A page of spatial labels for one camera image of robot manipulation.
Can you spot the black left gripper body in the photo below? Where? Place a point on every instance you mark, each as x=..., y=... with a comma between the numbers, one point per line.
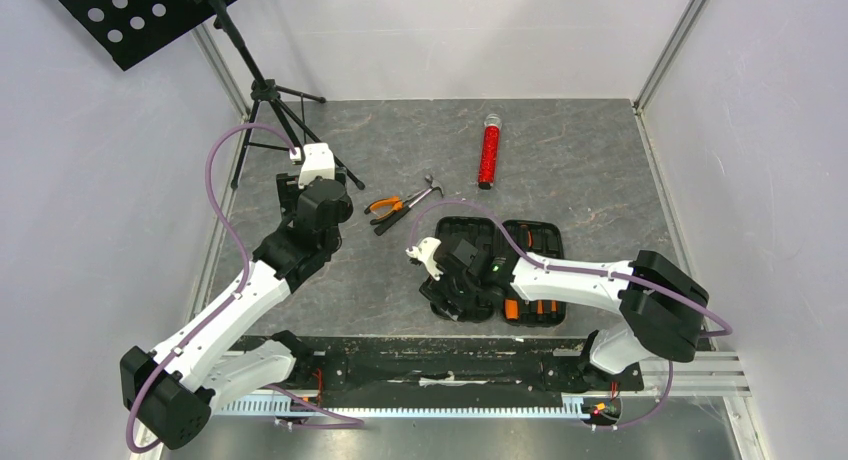
x=288, y=189

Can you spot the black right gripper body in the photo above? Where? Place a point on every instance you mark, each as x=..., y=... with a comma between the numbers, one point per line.
x=444, y=292

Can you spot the black plastic tool case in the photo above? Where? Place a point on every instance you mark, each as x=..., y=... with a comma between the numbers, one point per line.
x=530, y=238

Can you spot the large orange handle screwdriver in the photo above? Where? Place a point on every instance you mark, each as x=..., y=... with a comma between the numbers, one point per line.
x=511, y=310

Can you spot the orange handle pliers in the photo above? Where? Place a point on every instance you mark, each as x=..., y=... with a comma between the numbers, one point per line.
x=384, y=208

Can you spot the steel claw hammer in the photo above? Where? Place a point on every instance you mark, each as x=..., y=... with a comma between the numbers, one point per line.
x=432, y=186

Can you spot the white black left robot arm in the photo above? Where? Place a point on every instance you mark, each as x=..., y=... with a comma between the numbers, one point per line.
x=174, y=388

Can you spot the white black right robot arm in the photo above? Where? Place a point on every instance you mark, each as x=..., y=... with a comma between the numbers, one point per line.
x=660, y=309

